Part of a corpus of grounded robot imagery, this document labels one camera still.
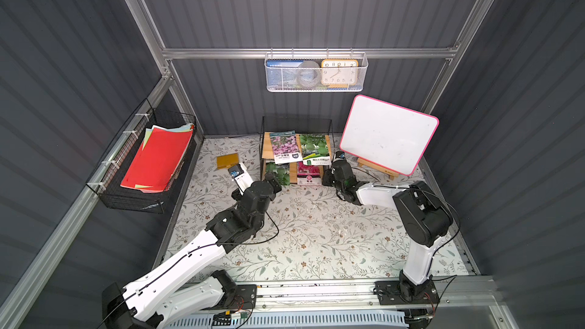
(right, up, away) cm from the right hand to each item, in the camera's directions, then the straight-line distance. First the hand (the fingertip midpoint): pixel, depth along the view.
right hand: (330, 170), depth 98 cm
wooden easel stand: (+25, -1, +2) cm, 25 cm away
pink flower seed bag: (-9, -3, +4) cm, 10 cm away
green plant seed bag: (-7, +9, -6) cm, 13 cm away
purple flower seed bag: (-19, +10, -7) cm, 22 cm away
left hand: (-26, 0, -26) cm, 37 cm away
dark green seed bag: (-21, -1, +4) cm, 22 cm away
